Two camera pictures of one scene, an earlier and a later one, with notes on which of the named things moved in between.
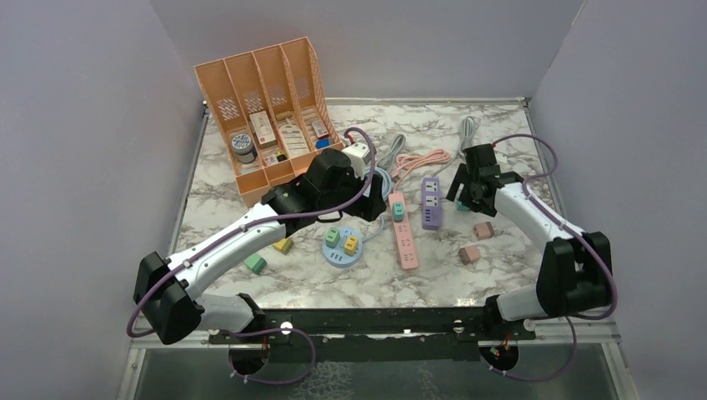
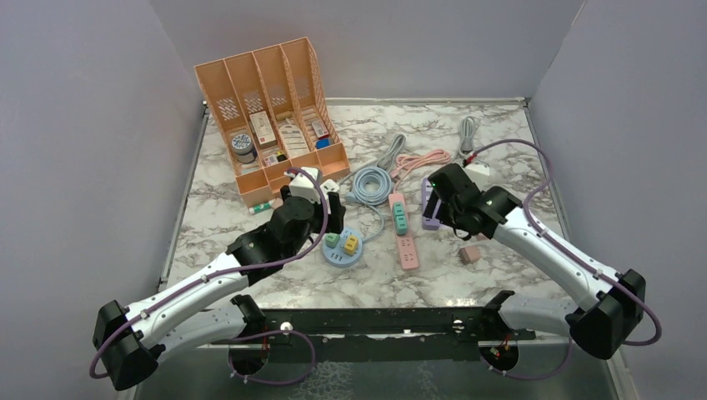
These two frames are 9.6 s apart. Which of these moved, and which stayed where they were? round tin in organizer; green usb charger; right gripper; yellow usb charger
Moved: right gripper
Stayed: yellow usb charger; green usb charger; round tin in organizer
